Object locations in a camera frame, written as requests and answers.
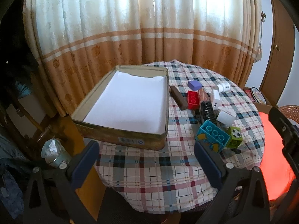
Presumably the plaid tablecloth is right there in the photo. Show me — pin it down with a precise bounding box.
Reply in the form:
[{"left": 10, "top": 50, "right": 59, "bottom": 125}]
[{"left": 93, "top": 59, "right": 266, "bottom": 214}]

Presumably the wicker chair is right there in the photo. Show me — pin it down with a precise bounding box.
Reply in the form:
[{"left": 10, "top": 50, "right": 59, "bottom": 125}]
[{"left": 278, "top": 105, "right": 299, "bottom": 126}]

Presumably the round cookie tin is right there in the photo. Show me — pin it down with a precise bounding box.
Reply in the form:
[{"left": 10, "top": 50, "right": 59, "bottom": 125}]
[{"left": 250, "top": 87, "right": 267, "bottom": 105}]

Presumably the white pill bottle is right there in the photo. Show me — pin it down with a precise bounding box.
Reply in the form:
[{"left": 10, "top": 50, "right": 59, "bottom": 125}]
[{"left": 214, "top": 82, "right": 231, "bottom": 93}]

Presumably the white box with red label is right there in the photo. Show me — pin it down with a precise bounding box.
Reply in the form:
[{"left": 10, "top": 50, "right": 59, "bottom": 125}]
[{"left": 216, "top": 107, "right": 236, "bottom": 126}]

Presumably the cardboard box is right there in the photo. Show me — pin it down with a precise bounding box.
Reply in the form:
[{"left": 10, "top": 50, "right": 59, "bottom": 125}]
[{"left": 243, "top": 86, "right": 274, "bottom": 107}]

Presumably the curtain tassel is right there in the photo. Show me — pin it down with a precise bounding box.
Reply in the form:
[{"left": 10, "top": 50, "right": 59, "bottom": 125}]
[{"left": 255, "top": 11, "right": 266, "bottom": 62}]

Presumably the teal toy building block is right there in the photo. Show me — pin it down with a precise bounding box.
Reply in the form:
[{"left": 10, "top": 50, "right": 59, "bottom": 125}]
[{"left": 195, "top": 120, "right": 231, "bottom": 153}]

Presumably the dark brown wooden block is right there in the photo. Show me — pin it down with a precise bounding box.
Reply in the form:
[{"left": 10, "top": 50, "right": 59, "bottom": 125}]
[{"left": 169, "top": 85, "right": 188, "bottom": 110}]

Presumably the purple cube block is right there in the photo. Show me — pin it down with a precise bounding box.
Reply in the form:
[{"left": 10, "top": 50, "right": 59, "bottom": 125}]
[{"left": 187, "top": 80, "right": 202, "bottom": 91}]

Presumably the white usb charger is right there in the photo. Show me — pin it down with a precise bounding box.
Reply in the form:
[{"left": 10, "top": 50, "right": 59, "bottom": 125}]
[{"left": 211, "top": 90, "right": 221, "bottom": 110}]

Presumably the orange red cushion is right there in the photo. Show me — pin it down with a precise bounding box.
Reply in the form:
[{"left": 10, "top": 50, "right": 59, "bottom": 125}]
[{"left": 259, "top": 112, "right": 295, "bottom": 200}]

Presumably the green soccer toy block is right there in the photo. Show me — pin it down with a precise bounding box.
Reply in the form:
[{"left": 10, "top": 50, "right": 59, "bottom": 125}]
[{"left": 226, "top": 126, "right": 243, "bottom": 149}]

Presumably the gold metal tin tray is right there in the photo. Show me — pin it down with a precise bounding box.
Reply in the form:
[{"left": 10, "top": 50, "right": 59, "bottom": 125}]
[{"left": 71, "top": 65, "right": 169, "bottom": 151}]

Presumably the cream and orange curtain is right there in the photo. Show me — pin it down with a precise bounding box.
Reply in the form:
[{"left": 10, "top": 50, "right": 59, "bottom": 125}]
[{"left": 23, "top": 0, "right": 261, "bottom": 116}]

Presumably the copper pink rectangular box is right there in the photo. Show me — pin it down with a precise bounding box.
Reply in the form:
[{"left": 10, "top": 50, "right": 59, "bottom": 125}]
[{"left": 198, "top": 88, "right": 210, "bottom": 104}]

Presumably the metal bucket with tissue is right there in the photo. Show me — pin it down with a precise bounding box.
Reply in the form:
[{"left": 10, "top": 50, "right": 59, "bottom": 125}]
[{"left": 41, "top": 138, "right": 72, "bottom": 168}]

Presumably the brown wooden door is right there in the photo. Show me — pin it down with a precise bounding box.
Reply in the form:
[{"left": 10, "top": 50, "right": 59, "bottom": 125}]
[{"left": 259, "top": 0, "right": 295, "bottom": 106}]

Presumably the black ribbed heat sink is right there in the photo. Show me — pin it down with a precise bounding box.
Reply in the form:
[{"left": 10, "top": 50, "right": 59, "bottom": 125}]
[{"left": 200, "top": 101, "right": 216, "bottom": 124}]

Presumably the red toy building block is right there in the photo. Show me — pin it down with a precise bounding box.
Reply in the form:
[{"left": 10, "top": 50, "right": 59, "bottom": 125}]
[{"left": 187, "top": 91, "right": 199, "bottom": 110}]

